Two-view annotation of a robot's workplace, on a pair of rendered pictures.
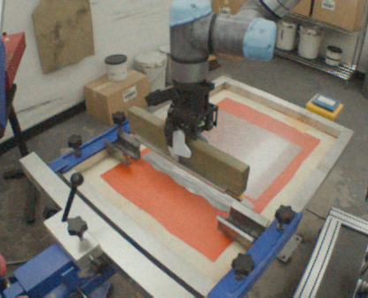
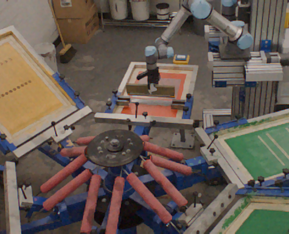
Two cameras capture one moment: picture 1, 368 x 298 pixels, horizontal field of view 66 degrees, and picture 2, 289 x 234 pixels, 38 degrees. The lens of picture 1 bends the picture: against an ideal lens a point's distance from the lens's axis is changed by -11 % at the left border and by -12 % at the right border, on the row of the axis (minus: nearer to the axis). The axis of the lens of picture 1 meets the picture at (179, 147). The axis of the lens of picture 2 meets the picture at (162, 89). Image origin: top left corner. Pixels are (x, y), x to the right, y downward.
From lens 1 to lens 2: 2.38 m
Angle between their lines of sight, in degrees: 25
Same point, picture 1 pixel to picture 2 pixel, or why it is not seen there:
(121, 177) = (129, 110)
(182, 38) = (151, 58)
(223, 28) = (161, 53)
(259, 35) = (170, 52)
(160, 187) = (144, 108)
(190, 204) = (157, 108)
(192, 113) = (155, 77)
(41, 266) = (138, 131)
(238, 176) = (173, 89)
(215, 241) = (172, 113)
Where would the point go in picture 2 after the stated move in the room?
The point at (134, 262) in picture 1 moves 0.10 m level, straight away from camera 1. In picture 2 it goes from (160, 119) to (149, 114)
